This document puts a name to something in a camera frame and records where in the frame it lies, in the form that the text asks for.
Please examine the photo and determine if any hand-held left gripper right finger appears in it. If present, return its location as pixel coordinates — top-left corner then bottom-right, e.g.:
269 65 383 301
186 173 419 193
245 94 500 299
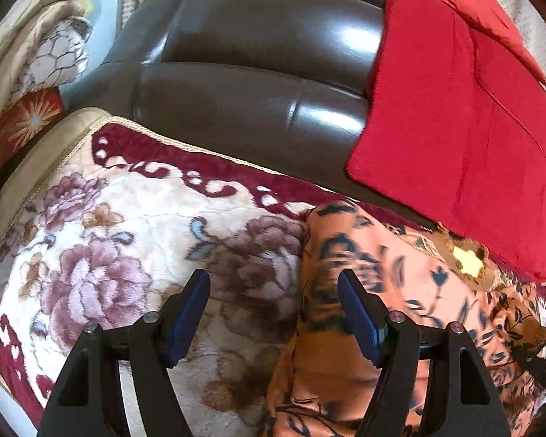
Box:
337 269 513 437

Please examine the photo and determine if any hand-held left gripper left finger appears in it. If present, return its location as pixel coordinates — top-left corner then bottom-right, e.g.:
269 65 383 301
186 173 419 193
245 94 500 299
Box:
39 269 211 437

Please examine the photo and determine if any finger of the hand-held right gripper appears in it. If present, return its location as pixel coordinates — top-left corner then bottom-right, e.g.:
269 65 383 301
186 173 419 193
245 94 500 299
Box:
521 356 546 396

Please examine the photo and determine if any orange floral garment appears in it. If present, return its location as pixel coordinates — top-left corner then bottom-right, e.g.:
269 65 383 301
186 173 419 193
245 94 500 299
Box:
257 198 546 437

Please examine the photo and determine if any cream floral plush blanket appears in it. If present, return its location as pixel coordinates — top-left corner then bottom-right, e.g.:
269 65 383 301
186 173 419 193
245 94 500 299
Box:
0 108 546 437

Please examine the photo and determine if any red cloth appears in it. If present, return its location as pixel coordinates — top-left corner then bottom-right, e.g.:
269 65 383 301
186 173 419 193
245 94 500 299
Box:
345 0 546 283

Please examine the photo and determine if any brown leather sofa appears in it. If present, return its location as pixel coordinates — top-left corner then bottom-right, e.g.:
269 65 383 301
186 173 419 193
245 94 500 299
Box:
61 0 438 231

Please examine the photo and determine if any red starburst cushion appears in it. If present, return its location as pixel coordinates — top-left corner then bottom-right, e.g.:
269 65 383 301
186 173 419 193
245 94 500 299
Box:
0 88 67 183

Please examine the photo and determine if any honeycomb patterned pillow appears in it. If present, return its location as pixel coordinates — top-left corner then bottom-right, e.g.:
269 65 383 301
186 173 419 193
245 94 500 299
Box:
20 16 94 96

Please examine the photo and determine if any beige folded quilt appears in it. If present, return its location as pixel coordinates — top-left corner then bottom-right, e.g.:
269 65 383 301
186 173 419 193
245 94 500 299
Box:
0 0 92 201

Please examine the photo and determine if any small red pillow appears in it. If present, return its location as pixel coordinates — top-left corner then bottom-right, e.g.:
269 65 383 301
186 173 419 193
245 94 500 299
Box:
437 0 546 88

